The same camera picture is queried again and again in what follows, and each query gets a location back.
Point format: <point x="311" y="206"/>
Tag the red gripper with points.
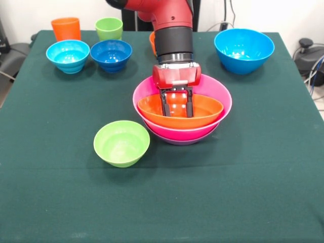
<point x="177" y="76"/>

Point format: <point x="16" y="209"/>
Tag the wide orange bowl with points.
<point x="152" y="114"/>

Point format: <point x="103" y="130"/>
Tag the large pink bowl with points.
<point x="182" y="132"/>

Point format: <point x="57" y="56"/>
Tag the purple bowl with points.
<point x="183" y="142"/>

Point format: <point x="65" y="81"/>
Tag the small green bowl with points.
<point x="121" y="144"/>

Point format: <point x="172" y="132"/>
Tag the small dark blue bowl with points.
<point x="111" y="57"/>

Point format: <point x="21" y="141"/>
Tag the small light blue bowl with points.
<point x="67" y="57"/>

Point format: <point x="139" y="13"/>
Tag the orange cup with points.
<point x="65" y="29"/>

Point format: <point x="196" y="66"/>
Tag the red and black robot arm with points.
<point x="172" y="30"/>

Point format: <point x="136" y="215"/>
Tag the small deep orange bowl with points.
<point x="152" y="44"/>

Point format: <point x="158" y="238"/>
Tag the medium blue bowl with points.
<point x="244" y="51"/>

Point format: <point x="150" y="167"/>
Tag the dark green tablecloth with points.
<point x="162" y="202"/>

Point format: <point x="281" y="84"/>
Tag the green cup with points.
<point x="108" y="29"/>

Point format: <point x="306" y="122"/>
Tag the grey wheeled floor base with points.
<point x="310" y="54"/>
<point x="15" y="57"/>

